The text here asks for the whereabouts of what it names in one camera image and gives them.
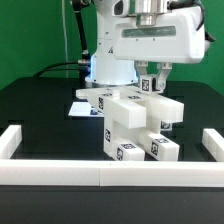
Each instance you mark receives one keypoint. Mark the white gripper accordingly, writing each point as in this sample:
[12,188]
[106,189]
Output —
[166,32]

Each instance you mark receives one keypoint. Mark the white tagged cube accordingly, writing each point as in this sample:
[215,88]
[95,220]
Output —
[166,126]
[148,84]

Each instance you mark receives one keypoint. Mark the white chair back frame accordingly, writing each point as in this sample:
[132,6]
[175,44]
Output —
[131,108]

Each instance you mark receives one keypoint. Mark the white chair seat part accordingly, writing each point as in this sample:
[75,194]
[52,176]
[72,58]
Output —
[114,130]

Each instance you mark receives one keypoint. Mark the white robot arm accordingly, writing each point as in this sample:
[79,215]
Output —
[106,69]

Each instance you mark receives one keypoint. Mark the white marker base sheet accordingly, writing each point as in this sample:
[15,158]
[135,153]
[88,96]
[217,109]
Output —
[83,109]

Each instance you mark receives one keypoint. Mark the black cable post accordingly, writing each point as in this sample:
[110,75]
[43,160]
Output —
[77,6]

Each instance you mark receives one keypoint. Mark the white U-shaped fence wall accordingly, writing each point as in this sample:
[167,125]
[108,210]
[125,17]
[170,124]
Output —
[101,173]

